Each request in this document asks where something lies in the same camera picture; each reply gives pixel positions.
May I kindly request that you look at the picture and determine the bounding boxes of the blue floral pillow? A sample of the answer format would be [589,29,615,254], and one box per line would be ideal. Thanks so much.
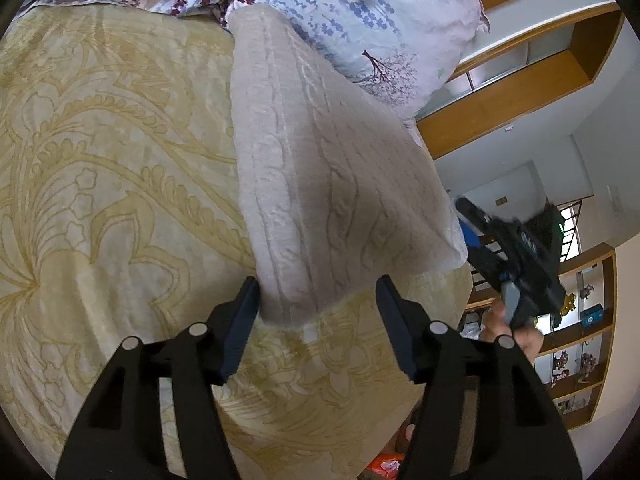
[220,0,492,120]

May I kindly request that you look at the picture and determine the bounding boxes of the yellow patterned blanket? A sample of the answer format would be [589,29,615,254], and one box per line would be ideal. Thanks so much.
[0,2,475,479]

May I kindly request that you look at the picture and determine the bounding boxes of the wooden wardrobe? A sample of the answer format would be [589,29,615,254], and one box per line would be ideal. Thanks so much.
[414,0,627,161]

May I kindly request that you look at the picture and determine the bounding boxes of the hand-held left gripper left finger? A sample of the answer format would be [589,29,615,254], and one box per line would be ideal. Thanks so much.
[55,276,261,480]

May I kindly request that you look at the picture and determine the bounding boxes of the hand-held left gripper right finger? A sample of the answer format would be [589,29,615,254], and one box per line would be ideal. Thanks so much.
[375,274,583,480]

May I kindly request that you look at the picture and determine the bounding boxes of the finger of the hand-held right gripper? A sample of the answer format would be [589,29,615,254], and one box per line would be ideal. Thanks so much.
[454,196,512,242]
[461,222,507,292]

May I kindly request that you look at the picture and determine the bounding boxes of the orange packet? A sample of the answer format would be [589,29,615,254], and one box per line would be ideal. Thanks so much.
[366,451,407,480]

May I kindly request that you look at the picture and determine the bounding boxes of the beige cable-knit sweater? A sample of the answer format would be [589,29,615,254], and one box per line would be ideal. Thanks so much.
[227,2,469,329]

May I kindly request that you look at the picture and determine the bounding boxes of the person's right hand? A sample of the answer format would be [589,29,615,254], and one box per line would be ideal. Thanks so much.
[481,300,546,362]

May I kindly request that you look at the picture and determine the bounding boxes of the wooden shelf unit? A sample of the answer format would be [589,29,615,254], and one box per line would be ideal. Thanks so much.
[459,242,619,432]

